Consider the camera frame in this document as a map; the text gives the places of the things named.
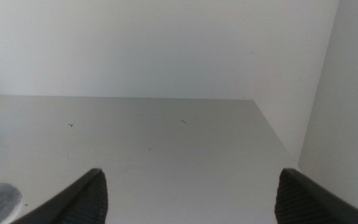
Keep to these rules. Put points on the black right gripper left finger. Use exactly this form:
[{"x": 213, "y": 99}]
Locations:
[{"x": 84, "y": 202}]

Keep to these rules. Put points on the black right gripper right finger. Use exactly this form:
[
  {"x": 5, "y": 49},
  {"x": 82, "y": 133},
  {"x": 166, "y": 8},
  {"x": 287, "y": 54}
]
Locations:
[{"x": 303, "y": 202}]

